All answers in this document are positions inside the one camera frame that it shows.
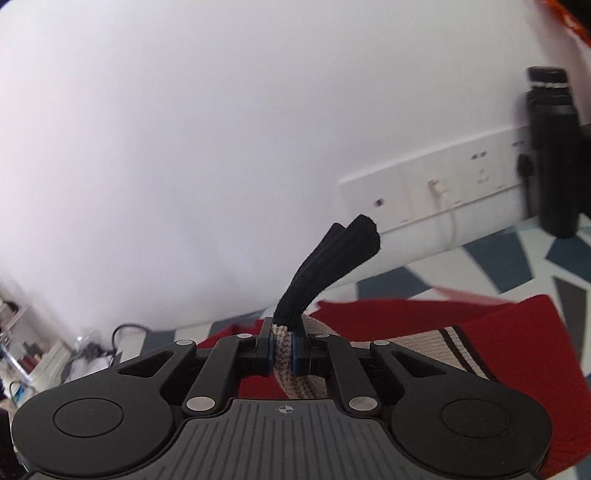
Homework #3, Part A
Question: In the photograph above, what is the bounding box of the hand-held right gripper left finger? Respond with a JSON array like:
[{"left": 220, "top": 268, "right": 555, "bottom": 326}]
[{"left": 116, "top": 316, "right": 276, "bottom": 416}]

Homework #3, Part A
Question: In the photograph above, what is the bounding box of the geometric patterned bed sheet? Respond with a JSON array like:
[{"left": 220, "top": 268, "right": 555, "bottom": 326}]
[{"left": 175, "top": 217, "right": 591, "bottom": 480}]

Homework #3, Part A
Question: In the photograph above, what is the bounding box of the white charging cable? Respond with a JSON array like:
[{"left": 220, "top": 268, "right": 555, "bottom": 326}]
[{"left": 428, "top": 179, "right": 459, "bottom": 252}]

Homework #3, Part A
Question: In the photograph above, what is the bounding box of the red knitted sweater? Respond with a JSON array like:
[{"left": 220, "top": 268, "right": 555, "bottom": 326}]
[{"left": 196, "top": 213, "right": 591, "bottom": 480}]

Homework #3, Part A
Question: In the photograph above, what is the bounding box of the black cable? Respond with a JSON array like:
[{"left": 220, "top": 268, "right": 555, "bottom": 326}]
[{"left": 62, "top": 324, "right": 160, "bottom": 384}]

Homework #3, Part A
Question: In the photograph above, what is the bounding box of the white wall socket panel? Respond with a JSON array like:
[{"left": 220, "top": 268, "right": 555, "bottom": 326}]
[{"left": 338, "top": 126, "right": 532, "bottom": 235}]

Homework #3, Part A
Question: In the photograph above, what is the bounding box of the cluttered shelf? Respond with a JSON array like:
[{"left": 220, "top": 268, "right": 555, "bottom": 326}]
[{"left": 0, "top": 281, "right": 112, "bottom": 407}]

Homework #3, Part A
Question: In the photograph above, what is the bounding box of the orange object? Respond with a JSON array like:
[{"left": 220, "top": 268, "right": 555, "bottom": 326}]
[{"left": 536, "top": 0, "right": 591, "bottom": 42}]

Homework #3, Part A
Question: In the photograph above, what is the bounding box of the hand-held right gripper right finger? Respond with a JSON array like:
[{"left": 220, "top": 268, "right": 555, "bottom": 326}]
[{"left": 293, "top": 315, "right": 453, "bottom": 416}]

